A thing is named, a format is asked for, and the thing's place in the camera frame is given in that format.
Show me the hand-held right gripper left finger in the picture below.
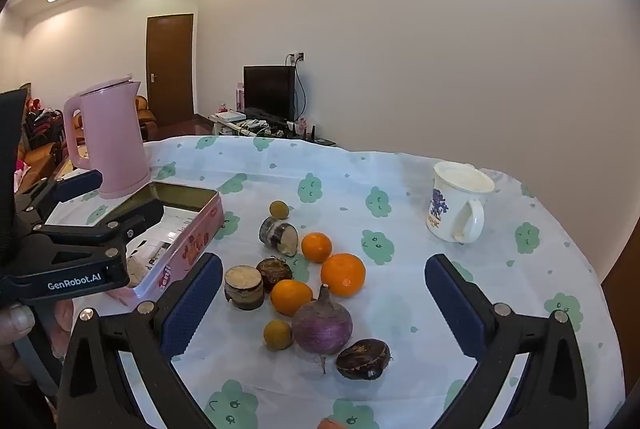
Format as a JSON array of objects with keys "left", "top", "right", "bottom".
[{"left": 59, "top": 252, "right": 224, "bottom": 429}]

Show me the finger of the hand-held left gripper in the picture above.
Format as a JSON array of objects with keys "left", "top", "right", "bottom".
[
  {"left": 27, "top": 198, "right": 165, "bottom": 267},
  {"left": 14, "top": 169, "right": 104, "bottom": 222}
]

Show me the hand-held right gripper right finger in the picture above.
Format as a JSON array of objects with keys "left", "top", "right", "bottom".
[{"left": 424, "top": 253, "right": 591, "bottom": 429}]

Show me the pink tin box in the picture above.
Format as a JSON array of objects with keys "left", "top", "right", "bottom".
[{"left": 45, "top": 180, "right": 225, "bottom": 306}]

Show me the large orange mandarin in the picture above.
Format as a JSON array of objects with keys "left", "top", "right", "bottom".
[{"left": 320, "top": 253, "right": 366, "bottom": 298}]

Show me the purple turnip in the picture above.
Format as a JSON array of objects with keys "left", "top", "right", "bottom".
[{"left": 291, "top": 284, "right": 354, "bottom": 375}]

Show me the person's left hand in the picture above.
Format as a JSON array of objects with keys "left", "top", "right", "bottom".
[{"left": 0, "top": 300, "right": 76, "bottom": 385}]

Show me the white printed paper sheet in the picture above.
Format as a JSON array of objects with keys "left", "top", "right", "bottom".
[{"left": 127, "top": 206, "right": 201, "bottom": 270}]

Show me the brown leather sofa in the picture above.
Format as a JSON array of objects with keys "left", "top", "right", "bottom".
[{"left": 17, "top": 95, "right": 157, "bottom": 180}]

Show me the pink electric kettle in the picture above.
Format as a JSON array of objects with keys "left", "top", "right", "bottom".
[{"left": 62, "top": 79, "right": 152, "bottom": 200}]

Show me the brown printed packet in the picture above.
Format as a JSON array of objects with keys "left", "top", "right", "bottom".
[{"left": 125, "top": 254, "right": 146, "bottom": 290}]

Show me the dark chair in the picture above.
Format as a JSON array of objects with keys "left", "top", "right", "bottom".
[{"left": 24, "top": 108, "right": 65, "bottom": 150}]

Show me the white printed cup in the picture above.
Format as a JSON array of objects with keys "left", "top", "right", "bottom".
[{"left": 426, "top": 162, "right": 496, "bottom": 244}]

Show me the brown wooden door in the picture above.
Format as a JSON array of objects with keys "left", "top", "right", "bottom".
[{"left": 146, "top": 14, "right": 195, "bottom": 128}]

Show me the cloud-print tablecloth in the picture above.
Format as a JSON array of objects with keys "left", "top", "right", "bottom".
[{"left": 45, "top": 135, "right": 608, "bottom": 429}]

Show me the brown wooden panel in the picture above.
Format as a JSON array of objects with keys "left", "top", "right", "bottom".
[{"left": 601, "top": 249, "right": 640, "bottom": 380}]

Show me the black television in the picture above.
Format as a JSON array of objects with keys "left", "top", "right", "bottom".
[{"left": 243, "top": 65, "right": 297, "bottom": 122}]

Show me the low TV cabinet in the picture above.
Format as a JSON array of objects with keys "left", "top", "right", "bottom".
[{"left": 209, "top": 112, "right": 337, "bottom": 148}]

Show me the black power cable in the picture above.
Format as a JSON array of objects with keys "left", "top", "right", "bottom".
[{"left": 294, "top": 59, "right": 307, "bottom": 121}]

